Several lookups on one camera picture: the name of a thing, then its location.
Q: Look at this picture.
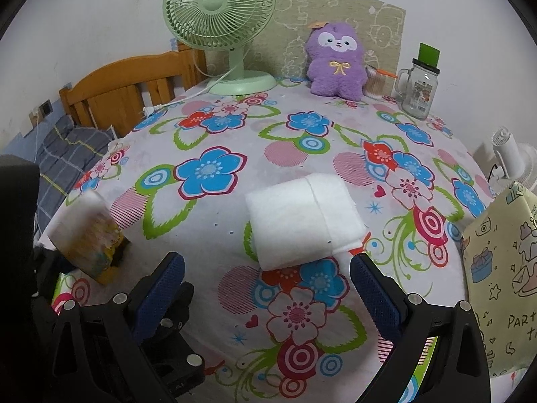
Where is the yellow white packet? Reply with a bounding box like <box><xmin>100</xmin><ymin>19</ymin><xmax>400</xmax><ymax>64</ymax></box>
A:
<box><xmin>44</xmin><ymin>189</ymin><xmax>130</xmax><ymax>284</ymax></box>

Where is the yellow cartoon print box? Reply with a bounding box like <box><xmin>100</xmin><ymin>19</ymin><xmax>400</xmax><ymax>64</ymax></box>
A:
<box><xmin>460</xmin><ymin>180</ymin><xmax>537</xmax><ymax>380</ymax></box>

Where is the wooden bed headboard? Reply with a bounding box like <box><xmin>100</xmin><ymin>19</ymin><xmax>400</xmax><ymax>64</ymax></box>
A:
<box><xmin>59</xmin><ymin>49</ymin><xmax>208</xmax><ymax>139</ymax></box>

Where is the white desk fan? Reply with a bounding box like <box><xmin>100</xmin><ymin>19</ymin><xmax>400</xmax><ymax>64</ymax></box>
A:
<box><xmin>487</xmin><ymin>128</ymin><xmax>537</xmax><ymax>196</ymax></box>

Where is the green desk fan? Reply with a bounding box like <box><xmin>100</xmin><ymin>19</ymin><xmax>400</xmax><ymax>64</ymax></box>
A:
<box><xmin>163</xmin><ymin>0</ymin><xmax>278</xmax><ymax>96</ymax></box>

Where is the glass mug jar green lid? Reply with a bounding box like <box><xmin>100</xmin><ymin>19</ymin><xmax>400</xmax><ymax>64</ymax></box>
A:
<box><xmin>392</xmin><ymin>43</ymin><xmax>442</xmax><ymax>120</ymax></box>

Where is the white fan cable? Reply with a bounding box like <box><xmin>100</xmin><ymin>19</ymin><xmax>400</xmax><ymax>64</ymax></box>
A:
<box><xmin>143</xmin><ymin>67</ymin><xmax>233</xmax><ymax>116</ymax></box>

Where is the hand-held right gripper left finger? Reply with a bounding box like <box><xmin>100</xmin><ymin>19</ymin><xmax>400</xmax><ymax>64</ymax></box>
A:
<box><xmin>50</xmin><ymin>252</ymin><xmax>186</xmax><ymax>403</ymax></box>

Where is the cotton swab jar orange lid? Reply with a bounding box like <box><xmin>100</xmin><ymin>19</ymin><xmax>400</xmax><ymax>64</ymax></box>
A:
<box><xmin>364</xmin><ymin>65</ymin><xmax>397</xmax><ymax>100</ymax></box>

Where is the purple plush toy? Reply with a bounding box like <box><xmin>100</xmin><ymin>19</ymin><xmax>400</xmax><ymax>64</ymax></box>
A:
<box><xmin>304</xmin><ymin>23</ymin><xmax>369</xmax><ymax>102</ymax></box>

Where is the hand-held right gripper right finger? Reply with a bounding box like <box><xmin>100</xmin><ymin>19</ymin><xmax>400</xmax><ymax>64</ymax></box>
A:
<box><xmin>350</xmin><ymin>253</ymin><xmax>491</xmax><ymax>403</ymax></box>

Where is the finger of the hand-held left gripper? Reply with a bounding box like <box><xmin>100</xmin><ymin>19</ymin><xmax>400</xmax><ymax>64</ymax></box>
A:
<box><xmin>145</xmin><ymin>282</ymin><xmax>207</xmax><ymax>392</ymax></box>
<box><xmin>31</xmin><ymin>245</ymin><xmax>64</xmax><ymax>301</ymax></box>

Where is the white cotton pad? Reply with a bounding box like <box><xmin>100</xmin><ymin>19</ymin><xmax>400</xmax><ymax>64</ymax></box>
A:
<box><xmin>244</xmin><ymin>173</ymin><xmax>367</xmax><ymax>271</ymax></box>

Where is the floral tablecloth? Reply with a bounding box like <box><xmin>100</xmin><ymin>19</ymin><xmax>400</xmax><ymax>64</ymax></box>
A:
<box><xmin>50</xmin><ymin>73</ymin><xmax>500</xmax><ymax>403</ymax></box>

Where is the grey plaid bedding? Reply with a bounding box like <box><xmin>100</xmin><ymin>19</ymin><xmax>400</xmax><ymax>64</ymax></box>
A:
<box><xmin>0</xmin><ymin>115</ymin><xmax>116</xmax><ymax>240</ymax></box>

